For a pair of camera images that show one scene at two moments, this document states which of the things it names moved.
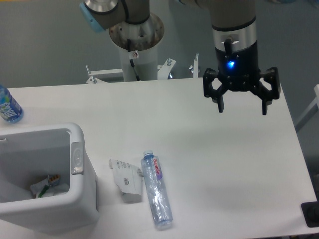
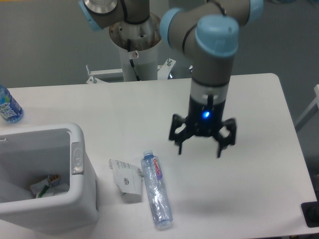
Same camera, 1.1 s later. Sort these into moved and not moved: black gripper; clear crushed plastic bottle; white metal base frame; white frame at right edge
Moved: black gripper
Not moved: white metal base frame; clear crushed plastic bottle; white frame at right edge
